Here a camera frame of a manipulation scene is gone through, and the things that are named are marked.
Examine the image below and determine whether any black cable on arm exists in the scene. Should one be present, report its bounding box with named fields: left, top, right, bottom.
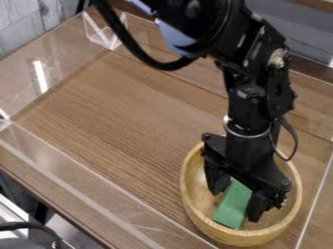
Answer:
left=267, top=117, right=301, bottom=162

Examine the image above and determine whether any clear acrylic tray wall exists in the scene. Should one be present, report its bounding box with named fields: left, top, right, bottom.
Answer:
left=0, top=18, right=333, bottom=249

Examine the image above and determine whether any brown wooden bowl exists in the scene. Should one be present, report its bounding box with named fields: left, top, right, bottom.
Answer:
left=180, top=142, right=304, bottom=248

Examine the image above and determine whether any clear acrylic corner bracket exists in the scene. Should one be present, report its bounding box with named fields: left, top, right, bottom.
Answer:
left=82, top=12, right=122, bottom=51

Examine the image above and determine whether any black cable bottom left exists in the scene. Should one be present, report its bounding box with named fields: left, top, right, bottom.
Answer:
left=0, top=222, right=65, bottom=249

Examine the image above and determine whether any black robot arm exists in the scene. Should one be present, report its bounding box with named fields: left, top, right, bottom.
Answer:
left=93, top=0, right=297, bottom=222

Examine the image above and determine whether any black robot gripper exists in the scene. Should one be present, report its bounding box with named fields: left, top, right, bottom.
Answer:
left=203, top=124, right=292, bottom=223

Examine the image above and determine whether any green rectangular block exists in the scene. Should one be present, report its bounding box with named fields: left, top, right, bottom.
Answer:
left=213, top=179, right=253, bottom=230

